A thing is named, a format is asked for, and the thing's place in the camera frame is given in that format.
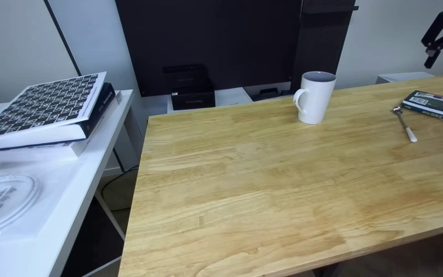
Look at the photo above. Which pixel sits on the green flat printed box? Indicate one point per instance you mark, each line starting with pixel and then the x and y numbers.
pixel 437 105

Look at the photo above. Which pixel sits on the white cabinet top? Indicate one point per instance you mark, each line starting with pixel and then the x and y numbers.
pixel 400 77

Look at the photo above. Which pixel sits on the clear round plastic disc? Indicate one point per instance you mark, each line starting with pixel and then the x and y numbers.
pixel 0 202

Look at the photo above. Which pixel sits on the checkerboard calibration board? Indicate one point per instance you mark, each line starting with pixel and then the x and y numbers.
pixel 42 105

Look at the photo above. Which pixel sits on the white side table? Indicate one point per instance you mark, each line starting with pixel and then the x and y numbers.
pixel 68 179

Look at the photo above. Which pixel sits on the white low shelf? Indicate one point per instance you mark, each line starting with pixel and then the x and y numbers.
pixel 231 96

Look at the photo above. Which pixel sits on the large black monitor screen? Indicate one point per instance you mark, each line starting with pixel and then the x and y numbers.
pixel 206 36

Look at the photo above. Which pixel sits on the white ceramic mug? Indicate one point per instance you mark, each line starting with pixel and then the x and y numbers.
pixel 316 100

